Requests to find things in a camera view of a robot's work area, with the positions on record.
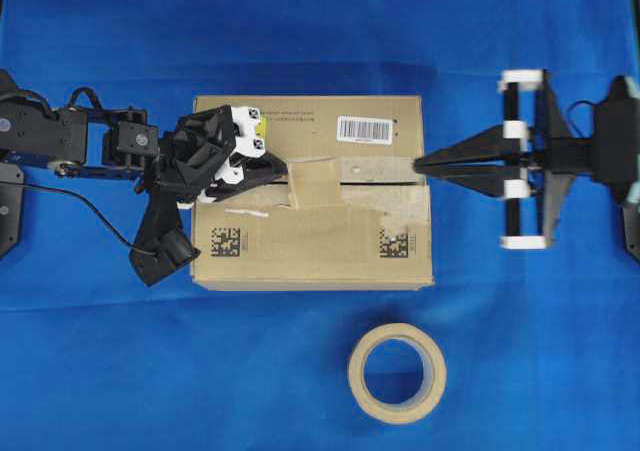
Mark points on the beige masking tape roll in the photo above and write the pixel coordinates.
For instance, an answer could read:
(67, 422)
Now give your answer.
(397, 374)

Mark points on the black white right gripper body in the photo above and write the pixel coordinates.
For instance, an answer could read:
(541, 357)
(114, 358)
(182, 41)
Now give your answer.
(539, 151)

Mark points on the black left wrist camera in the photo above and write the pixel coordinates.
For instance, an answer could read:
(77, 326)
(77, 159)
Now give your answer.
(161, 246)

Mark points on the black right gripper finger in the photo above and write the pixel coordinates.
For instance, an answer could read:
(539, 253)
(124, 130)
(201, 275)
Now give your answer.
(497, 143)
(504, 182)

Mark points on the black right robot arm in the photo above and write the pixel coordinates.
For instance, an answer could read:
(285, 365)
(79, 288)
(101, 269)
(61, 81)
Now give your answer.
(608, 156)

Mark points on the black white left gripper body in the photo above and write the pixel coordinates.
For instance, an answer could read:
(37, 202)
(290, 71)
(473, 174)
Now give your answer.
(198, 152)

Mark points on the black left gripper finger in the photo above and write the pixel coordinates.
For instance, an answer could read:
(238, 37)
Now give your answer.
(267, 168)
(220, 190)

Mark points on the brown cardboard box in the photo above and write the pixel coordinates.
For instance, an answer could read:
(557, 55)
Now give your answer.
(378, 239)

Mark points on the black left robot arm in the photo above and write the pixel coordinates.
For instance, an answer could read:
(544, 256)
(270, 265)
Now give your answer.
(81, 139)

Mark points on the beige masking tape strip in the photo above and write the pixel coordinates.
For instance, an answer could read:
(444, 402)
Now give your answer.
(314, 184)

